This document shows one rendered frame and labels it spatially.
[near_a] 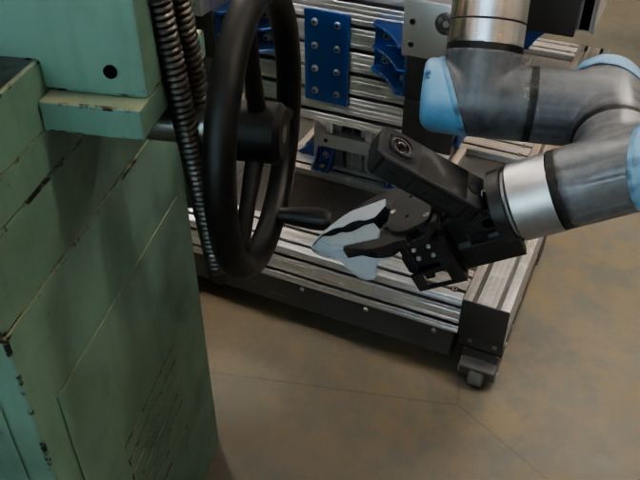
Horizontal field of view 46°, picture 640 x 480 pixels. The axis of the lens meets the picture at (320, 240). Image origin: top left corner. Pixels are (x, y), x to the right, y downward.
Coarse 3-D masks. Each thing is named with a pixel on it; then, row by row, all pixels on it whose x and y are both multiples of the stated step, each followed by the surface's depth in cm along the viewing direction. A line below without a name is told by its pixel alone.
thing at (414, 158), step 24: (384, 144) 68; (408, 144) 69; (384, 168) 67; (408, 168) 67; (432, 168) 69; (456, 168) 71; (408, 192) 69; (432, 192) 68; (456, 192) 69; (480, 192) 70; (456, 216) 70
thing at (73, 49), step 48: (0, 0) 63; (48, 0) 62; (96, 0) 61; (144, 0) 63; (192, 0) 74; (0, 48) 65; (48, 48) 64; (96, 48) 64; (144, 48) 64; (144, 96) 66
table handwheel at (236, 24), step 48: (240, 0) 62; (288, 0) 73; (240, 48) 60; (288, 48) 80; (240, 96) 60; (288, 96) 84; (240, 144) 71; (288, 144) 75; (288, 192) 85; (240, 240) 65
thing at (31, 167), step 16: (32, 144) 66; (48, 144) 68; (64, 144) 71; (16, 160) 64; (32, 160) 66; (48, 160) 69; (0, 176) 62; (16, 176) 64; (32, 176) 66; (0, 192) 62; (16, 192) 64; (0, 208) 62; (16, 208) 64; (0, 224) 62
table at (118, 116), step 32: (0, 64) 64; (32, 64) 65; (0, 96) 60; (32, 96) 65; (64, 96) 66; (96, 96) 66; (128, 96) 66; (160, 96) 68; (0, 128) 61; (32, 128) 66; (64, 128) 67; (96, 128) 66; (128, 128) 66; (0, 160) 61
